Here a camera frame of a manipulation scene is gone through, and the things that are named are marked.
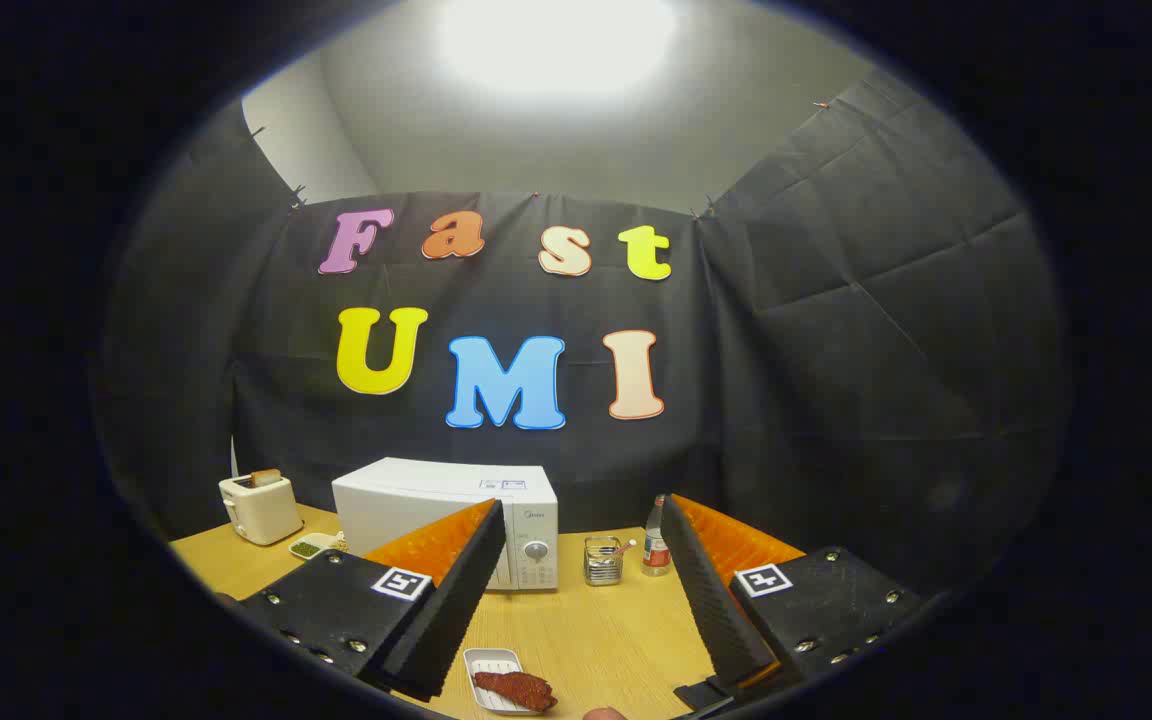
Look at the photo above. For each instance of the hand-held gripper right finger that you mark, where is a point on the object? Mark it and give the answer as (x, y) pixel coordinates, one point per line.
(711, 600)

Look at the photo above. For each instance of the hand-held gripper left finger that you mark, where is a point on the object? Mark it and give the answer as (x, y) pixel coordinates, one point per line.
(456, 610)

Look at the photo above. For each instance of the red meat piece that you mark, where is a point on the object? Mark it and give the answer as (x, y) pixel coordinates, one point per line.
(516, 688)

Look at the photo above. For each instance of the white toaster oven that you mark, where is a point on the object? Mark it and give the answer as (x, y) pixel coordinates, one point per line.
(416, 495)

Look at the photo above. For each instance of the cream toaster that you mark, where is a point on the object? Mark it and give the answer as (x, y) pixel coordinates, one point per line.
(261, 510)

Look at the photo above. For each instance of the white rectangular tray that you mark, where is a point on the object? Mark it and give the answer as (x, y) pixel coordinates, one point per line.
(491, 660)

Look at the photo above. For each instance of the clear plastic water bottle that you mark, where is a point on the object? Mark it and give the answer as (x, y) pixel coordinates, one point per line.
(652, 550)

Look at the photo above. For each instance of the pink striped straw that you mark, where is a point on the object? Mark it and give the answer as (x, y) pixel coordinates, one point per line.
(624, 547)

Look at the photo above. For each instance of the white divided bean dish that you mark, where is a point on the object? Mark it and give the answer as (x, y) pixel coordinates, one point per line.
(308, 548)

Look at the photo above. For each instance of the toast slice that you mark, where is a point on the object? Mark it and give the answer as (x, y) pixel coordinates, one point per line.
(266, 477)

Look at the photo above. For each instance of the black backdrop cloth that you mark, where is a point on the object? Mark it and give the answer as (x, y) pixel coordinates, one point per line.
(836, 350)

